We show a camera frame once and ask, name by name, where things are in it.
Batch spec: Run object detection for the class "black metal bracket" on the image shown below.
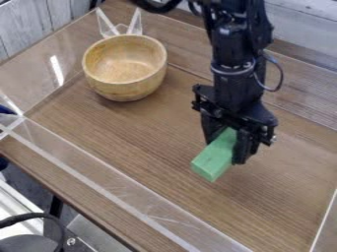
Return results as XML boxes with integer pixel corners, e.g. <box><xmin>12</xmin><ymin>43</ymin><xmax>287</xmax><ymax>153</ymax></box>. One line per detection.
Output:
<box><xmin>43</xmin><ymin>219</ymin><xmax>98</xmax><ymax>252</ymax></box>

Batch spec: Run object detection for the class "light wooden bowl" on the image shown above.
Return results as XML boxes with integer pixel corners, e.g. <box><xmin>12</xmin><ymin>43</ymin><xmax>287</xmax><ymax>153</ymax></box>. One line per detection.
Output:
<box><xmin>81</xmin><ymin>34</ymin><xmax>167</xmax><ymax>101</ymax></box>

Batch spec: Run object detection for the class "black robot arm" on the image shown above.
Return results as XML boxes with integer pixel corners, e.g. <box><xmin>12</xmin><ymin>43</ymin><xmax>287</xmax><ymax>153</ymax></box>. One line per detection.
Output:
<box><xmin>191</xmin><ymin>0</ymin><xmax>281</xmax><ymax>164</ymax></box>

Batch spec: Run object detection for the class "black cable loop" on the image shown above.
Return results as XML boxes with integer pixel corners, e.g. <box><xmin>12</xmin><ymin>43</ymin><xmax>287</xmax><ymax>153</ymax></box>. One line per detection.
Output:
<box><xmin>0</xmin><ymin>212</ymin><xmax>65</xmax><ymax>252</ymax></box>

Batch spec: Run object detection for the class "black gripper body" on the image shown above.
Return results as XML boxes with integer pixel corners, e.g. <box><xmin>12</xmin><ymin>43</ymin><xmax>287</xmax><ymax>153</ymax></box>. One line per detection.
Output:
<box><xmin>192</xmin><ymin>84</ymin><xmax>278</xmax><ymax>146</ymax></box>

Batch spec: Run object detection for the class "blue object at left edge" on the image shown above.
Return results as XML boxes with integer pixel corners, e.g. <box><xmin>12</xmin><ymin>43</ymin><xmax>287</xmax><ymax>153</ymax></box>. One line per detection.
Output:
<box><xmin>0</xmin><ymin>104</ymin><xmax>19</xmax><ymax>172</ymax></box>

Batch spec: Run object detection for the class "clear acrylic tray wall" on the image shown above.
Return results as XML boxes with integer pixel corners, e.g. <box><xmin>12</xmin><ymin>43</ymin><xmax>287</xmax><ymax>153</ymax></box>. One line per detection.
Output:
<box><xmin>0</xmin><ymin>15</ymin><xmax>337</xmax><ymax>252</ymax></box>

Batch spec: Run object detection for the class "green rectangular block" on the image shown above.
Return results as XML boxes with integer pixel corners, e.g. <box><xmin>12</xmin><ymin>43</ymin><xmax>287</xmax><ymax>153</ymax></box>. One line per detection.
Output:
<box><xmin>191</xmin><ymin>128</ymin><xmax>237</xmax><ymax>182</ymax></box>

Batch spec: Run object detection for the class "black table leg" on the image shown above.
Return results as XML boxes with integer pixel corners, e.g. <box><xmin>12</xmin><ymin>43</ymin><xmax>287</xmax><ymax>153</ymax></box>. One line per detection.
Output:
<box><xmin>48</xmin><ymin>196</ymin><xmax>64</xmax><ymax>219</ymax></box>

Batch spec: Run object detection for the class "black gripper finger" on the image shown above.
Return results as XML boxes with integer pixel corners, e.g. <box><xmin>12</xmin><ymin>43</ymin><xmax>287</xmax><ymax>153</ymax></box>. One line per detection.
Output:
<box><xmin>231</xmin><ymin>128</ymin><xmax>261</xmax><ymax>165</ymax></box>
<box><xmin>202</xmin><ymin>114</ymin><xmax>227</xmax><ymax>144</ymax></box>

